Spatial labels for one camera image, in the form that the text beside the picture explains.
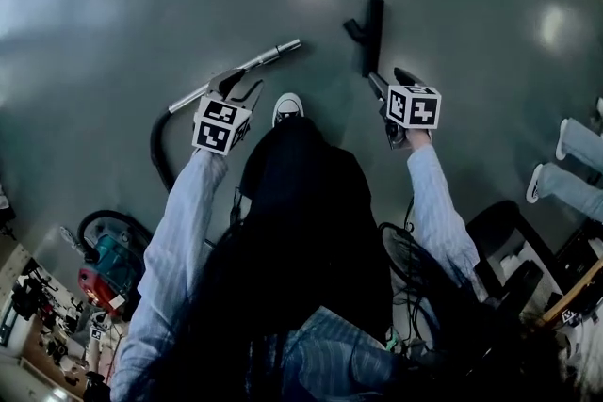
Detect person's left forearm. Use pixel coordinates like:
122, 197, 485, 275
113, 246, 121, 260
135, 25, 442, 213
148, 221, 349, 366
140, 148, 231, 279

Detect white power cord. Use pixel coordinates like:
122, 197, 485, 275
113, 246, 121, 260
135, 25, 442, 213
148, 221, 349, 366
59, 225, 86, 253

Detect person's black trousers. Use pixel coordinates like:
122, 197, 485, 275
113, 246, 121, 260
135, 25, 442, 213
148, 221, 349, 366
239, 115, 378, 335

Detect person's striped blue shirt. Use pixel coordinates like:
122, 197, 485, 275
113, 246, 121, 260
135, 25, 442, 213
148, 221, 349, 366
277, 305, 401, 402

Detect yellow wooden table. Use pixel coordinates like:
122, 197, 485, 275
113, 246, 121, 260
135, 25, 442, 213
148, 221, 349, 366
541, 258, 603, 330

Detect person's right forearm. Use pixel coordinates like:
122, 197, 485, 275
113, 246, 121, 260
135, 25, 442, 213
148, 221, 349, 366
405, 143, 481, 279

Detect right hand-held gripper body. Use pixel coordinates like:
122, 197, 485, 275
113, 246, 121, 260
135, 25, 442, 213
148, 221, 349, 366
376, 84, 443, 151

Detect black vacuum floor nozzle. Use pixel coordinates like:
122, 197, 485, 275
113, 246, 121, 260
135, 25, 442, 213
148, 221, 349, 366
342, 0, 386, 79

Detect black chair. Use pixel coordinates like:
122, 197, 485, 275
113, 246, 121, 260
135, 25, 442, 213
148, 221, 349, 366
465, 200, 566, 316

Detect black wire fan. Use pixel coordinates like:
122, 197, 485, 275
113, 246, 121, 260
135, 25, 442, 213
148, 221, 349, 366
379, 220, 456, 297

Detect cluttered workbench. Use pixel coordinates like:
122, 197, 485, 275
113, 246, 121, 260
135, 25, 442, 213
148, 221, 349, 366
0, 244, 114, 402

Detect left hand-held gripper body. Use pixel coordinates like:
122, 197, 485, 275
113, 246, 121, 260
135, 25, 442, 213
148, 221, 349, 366
191, 91, 254, 155

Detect person's white shoe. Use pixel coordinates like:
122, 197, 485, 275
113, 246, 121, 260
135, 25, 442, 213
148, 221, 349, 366
271, 92, 305, 128

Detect silver vacuum wand with hose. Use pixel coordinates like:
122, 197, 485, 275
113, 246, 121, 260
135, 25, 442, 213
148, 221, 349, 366
168, 39, 302, 114

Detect red teal vacuum cleaner body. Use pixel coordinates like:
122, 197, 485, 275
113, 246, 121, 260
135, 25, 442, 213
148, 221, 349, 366
77, 209, 145, 321

